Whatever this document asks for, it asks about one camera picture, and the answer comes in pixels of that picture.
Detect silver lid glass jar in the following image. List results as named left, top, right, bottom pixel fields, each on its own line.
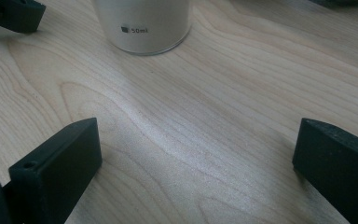
left=91, top=0, right=192, bottom=57

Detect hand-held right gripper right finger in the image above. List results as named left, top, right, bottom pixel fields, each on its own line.
left=292, top=117, right=358, bottom=224

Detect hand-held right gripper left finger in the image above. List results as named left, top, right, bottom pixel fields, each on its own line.
left=8, top=117, right=103, bottom=224

